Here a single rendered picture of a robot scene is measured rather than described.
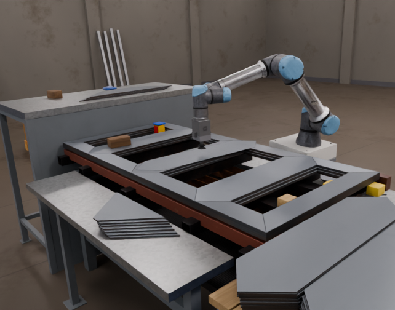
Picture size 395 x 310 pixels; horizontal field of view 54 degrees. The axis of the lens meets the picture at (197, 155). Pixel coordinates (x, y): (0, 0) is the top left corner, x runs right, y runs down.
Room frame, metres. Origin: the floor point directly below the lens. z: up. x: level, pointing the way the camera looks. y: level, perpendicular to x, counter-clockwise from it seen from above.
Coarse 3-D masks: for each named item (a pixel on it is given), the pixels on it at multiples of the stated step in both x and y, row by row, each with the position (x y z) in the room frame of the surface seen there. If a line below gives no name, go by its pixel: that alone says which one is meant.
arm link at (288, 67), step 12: (276, 60) 2.04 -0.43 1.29; (288, 60) 1.97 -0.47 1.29; (300, 60) 1.98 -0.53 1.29; (276, 72) 2.03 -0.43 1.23; (288, 72) 1.96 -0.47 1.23; (300, 72) 1.98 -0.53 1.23; (288, 84) 2.02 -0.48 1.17; (300, 84) 2.01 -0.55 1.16; (300, 96) 2.04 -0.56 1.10; (312, 96) 2.04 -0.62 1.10; (312, 108) 2.06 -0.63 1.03; (324, 108) 2.09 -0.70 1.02; (312, 120) 2.10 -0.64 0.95; (324, 120) 2.06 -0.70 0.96; (336, 120) 2.07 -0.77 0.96; (324, 132) 2.06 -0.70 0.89
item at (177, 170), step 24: (96, 144) 2.27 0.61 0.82; (168, 144) 2.21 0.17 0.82; (216, 144) 2.07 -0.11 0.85; (120, 168) 1.72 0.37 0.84; (192, 168) 1.74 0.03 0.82; (312, 168) 1.63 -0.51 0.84; (168, 192) 1.44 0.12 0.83; (264, 192) 1.41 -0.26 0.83; (216, 216) 1.22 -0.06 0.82; (312, 216) 1.21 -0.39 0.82
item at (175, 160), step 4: (168, 156) 1.88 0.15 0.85; (172, 156) 1.87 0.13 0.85; (176, 156) 1.87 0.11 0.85; (168, 160) 1.81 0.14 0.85; (172, 160) 1.81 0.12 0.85; (176, 160) 1.81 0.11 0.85; (180, 160) 1.81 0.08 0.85; (184, 160) 1.80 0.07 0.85; (176, 164) 1.74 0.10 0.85; (180, 164) 1.74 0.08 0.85; (184, 164) 1.74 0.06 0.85
